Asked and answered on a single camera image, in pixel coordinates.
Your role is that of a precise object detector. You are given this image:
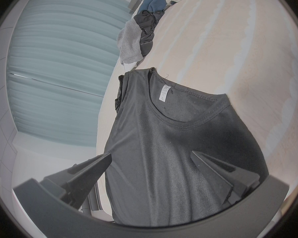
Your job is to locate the black T-shirt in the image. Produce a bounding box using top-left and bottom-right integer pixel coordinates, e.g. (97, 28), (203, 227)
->
(105, 68), (270, 227)

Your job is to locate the pile of clothes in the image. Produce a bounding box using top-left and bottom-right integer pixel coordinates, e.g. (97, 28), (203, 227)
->
(117, 0), (194, 71)

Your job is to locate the blue-green curtain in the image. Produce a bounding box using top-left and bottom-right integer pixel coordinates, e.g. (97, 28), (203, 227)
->
(7, 75), (105, 148)
(6, 0), (139, 97)

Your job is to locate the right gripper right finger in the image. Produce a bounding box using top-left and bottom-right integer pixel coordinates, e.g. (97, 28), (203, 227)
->
(191, 151), (261, 205)

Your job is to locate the bed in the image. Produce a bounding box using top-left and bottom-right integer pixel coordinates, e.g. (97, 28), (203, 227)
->
(96, 0), (298, 213)

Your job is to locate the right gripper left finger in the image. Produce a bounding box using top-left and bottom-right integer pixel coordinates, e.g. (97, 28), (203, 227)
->
(41, 153), (113, 210)

